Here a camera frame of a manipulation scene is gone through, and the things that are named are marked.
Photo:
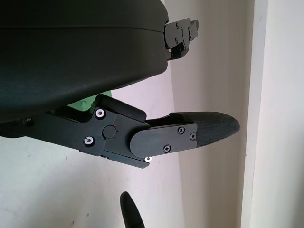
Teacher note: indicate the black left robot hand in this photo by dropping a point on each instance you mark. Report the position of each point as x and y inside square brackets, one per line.
[71, 59]

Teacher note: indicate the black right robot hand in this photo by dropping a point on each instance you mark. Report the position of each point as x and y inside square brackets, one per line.
[130, 211]

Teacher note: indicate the green wooden block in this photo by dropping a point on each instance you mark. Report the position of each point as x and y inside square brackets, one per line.
[82, 105]

